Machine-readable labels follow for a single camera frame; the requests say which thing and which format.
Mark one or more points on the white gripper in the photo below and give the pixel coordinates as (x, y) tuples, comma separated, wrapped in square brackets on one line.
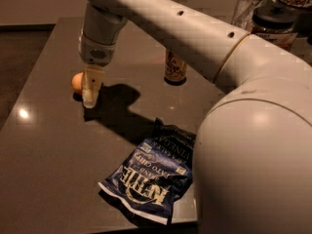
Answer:
[(97, 52)]

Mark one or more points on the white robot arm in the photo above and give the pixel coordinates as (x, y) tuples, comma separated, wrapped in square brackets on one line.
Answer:
[(252, 165)]

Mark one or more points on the orange soda can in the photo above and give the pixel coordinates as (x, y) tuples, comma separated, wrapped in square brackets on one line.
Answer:
[(175, 69)]

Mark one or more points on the blue Kettle chip bag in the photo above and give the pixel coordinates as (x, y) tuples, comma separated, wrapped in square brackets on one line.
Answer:
[(155, 175)]

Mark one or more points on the orange fruit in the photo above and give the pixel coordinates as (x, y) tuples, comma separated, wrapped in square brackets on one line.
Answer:
[(76, 83)]

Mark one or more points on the clear glass cup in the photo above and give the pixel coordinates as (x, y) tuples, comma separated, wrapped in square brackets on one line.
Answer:
[(243, 12)]

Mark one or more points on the black-lidded snack jar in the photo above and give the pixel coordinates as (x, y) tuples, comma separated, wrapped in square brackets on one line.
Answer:
[(274, 24)]

